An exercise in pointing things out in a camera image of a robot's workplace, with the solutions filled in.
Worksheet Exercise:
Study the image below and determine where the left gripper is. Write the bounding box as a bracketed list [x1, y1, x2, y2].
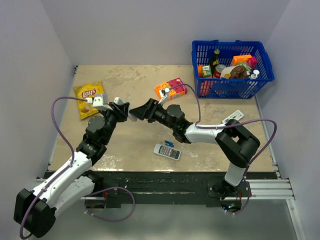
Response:
[98, 101, 129, 144]

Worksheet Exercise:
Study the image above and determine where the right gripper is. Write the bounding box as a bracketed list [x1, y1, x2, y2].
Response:
[129, 98, 176, 131]

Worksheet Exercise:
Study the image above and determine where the white long remote control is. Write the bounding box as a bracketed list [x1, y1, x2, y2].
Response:
[113, 97, 137, 122]

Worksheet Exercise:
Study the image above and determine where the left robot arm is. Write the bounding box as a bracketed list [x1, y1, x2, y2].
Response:
[13, 98, 130, 240]

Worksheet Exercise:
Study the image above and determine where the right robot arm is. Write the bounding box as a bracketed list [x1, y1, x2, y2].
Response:
[129, 98, 261, 199]

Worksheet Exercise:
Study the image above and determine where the grey-faced remote control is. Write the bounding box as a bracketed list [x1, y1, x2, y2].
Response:
[153, 143, 181, 161]

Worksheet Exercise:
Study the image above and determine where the small white remote control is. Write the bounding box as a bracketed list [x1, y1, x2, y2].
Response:
[222, 110, 245, 124]

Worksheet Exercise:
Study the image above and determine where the yellow Lays chips bag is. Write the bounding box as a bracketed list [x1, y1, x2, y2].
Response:
[73, 80, 105, 121]

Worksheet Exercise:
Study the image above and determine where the blue battery left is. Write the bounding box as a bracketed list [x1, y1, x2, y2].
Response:
[165, 142, 174, 147]

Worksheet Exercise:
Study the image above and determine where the orange pink sponge box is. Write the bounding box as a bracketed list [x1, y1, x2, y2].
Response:
[154, 77, 188, 100]

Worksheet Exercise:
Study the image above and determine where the green yellow carton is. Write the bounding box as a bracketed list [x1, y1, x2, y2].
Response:
[201, 65, 212, 78]

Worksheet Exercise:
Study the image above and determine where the blue plastic basket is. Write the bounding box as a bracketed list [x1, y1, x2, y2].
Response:
[191, 40, 275, 99]

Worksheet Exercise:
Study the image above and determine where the dark glass bottle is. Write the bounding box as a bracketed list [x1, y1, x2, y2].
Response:
[208, 48, 220, 75]

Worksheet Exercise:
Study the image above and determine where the brown snack packet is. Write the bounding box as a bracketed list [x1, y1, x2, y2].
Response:
[220, 65, 250, 79]

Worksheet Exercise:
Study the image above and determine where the orange pink box in basket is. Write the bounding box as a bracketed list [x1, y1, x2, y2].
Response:
[230, 54, 258, 71]

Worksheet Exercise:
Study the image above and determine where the white bottle cap item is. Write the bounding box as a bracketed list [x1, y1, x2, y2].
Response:
[250, 69, 260, 80]

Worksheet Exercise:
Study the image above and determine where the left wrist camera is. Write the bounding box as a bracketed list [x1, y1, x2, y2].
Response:
[86, 93, 110, 111]

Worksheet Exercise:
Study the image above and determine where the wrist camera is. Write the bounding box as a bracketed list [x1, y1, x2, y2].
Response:
[86, 93, 110, 111]
[158, 88, 171, 106]

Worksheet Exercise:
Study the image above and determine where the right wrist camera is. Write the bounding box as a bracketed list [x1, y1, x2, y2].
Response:
[158, 88, 171, 106]

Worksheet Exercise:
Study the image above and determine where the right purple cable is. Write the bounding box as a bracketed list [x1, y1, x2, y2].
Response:
[167, 83, 278, 216]

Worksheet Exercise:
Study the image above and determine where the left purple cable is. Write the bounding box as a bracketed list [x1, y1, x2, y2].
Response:
[19, 96, 88, 239]

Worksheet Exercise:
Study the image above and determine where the black table front rail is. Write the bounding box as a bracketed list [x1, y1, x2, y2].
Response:
[44, 170, 278, 208]

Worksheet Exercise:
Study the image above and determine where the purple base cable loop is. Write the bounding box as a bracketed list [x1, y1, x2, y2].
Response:
[84, 186, 136, 223]

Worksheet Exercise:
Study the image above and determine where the aluminium frame rail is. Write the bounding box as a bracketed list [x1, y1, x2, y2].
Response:
[247, 179, 295, 200]

